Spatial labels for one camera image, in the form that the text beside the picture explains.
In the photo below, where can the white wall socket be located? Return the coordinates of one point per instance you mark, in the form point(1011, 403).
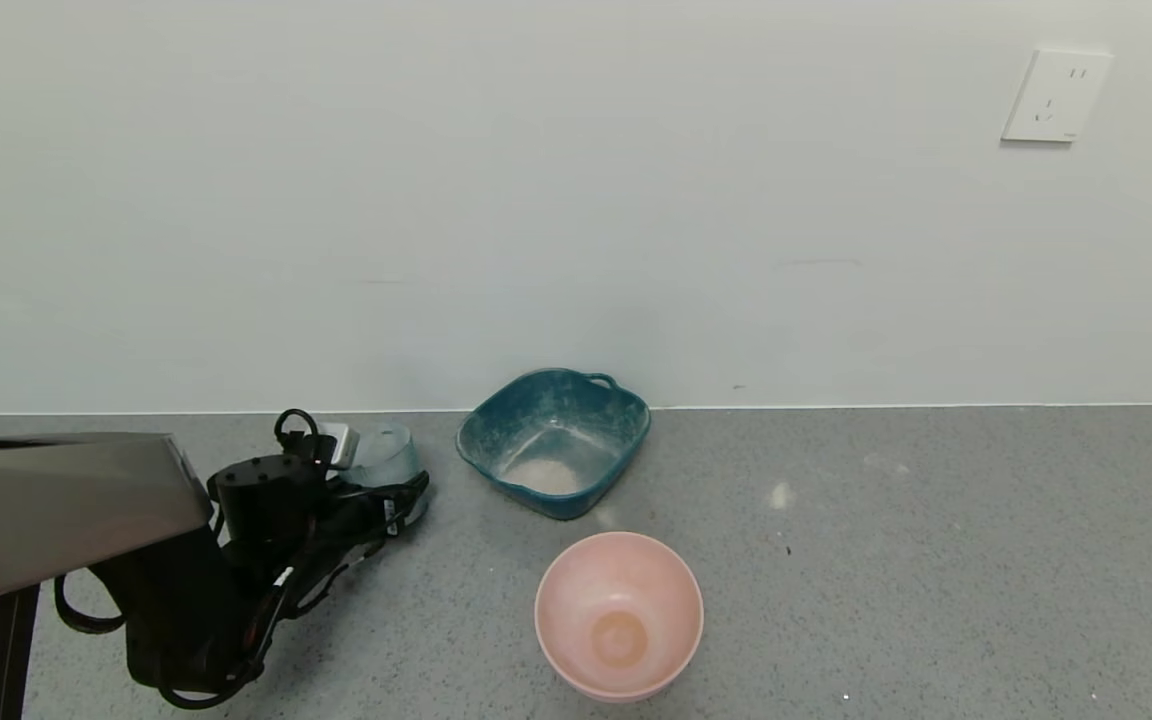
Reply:
point(1056, 97)

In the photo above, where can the white powder pile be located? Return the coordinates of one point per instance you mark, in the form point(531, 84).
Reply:
point(546, 475)

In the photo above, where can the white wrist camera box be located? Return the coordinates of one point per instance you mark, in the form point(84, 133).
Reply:
point(341, 445)

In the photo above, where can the clear ribbed plastic cup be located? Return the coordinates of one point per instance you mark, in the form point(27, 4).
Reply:
point(391, 462)

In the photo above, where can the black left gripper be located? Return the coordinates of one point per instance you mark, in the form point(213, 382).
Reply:
point(392, 513)

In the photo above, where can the dark teal square basin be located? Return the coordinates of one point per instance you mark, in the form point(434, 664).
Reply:
point(556, 430)

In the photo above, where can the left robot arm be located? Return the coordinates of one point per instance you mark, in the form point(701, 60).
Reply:
point(56, 510)

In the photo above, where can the pink round bowl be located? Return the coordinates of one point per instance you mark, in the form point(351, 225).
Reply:
point(619, 615)

